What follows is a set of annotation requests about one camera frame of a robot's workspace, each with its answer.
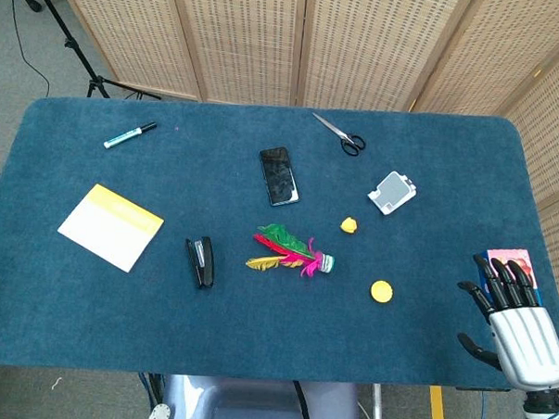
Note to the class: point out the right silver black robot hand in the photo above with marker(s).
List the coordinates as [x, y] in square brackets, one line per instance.
[529, 343]

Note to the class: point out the black stapler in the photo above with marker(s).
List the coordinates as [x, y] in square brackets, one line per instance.
[204, 264]

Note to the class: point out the yellow and white notepad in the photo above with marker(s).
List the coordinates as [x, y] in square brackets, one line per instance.
[107, 232]

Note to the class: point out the pink and blue card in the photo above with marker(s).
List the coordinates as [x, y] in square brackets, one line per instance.
[511, 255]

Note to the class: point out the yellow floor tape strip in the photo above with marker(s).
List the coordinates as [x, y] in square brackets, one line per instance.
[437, 413]

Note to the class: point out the yellow round scalloped cap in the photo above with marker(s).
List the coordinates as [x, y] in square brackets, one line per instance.
[381, 291]

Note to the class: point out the silver table leg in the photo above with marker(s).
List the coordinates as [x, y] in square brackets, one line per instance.
[377, 411]

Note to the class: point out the white folding phone stand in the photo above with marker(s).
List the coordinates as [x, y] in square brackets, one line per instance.
[392, 192]

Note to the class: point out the small yellow lemon shaped toy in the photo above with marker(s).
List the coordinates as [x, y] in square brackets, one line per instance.
[348, 225]

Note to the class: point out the blue carpet table mat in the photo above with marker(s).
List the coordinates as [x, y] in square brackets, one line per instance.
[274, 325]

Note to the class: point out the colourful feather shuttlecock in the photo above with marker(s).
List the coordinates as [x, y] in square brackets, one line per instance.
[287, 249]

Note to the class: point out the grey robot torso base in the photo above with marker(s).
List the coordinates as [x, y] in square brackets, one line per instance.
[248, 405]

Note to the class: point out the black smartphone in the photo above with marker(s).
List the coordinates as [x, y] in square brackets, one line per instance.
[279, 176]

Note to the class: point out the black tripod stand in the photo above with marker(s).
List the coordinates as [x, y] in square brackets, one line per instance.
[75, 47]

